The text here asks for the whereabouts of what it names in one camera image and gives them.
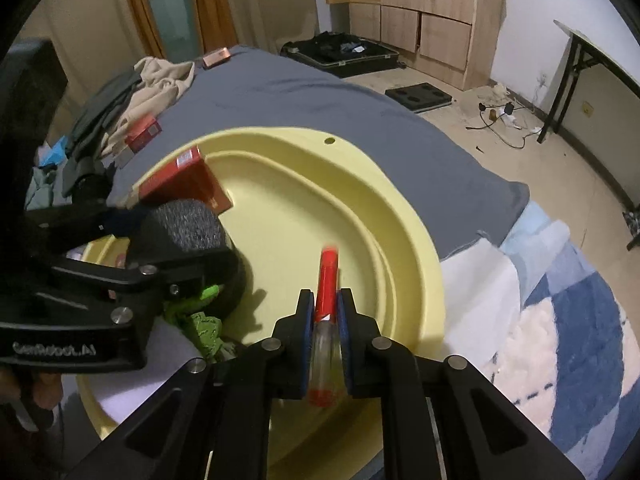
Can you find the black foam tray on floor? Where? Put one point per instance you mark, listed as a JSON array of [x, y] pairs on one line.
[[419, 98]]

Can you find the red slim pack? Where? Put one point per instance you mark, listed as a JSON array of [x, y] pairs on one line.
[[325, 349]]

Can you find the person left hand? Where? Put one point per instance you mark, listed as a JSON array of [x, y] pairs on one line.
[[33, 396]]

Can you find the open black suitcase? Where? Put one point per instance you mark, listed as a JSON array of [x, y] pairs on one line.
[[342, 55]]

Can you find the blue white checkered blanket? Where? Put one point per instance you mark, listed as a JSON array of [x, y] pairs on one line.
[[544, 327]]

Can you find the red cigarette pack on sheet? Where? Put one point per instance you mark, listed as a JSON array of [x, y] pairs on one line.
[[139, 135]]

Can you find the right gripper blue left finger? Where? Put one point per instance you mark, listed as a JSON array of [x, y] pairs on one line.
[[304, 324]]

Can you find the wooden wardrobe cabinet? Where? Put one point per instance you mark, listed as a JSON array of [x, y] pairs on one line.
[[454, 41]]

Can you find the yellow oval plastic tray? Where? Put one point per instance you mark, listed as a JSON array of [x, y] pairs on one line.
[[294, 191]]

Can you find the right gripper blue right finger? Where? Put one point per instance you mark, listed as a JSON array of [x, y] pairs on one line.
[[351, 341]]

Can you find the black folding console table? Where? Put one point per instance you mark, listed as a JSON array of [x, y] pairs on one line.
[[595, 110]]

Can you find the pile of clothes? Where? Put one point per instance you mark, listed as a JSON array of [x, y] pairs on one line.
[[80, 167]]

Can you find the copper pink small box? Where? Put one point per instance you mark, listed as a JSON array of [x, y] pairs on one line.
[[216, 57]]

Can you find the red cigarette carton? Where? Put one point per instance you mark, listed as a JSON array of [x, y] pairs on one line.
[[185, 176]]

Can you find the green plush toy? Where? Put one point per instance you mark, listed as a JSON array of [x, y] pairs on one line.
[[203, 330]]

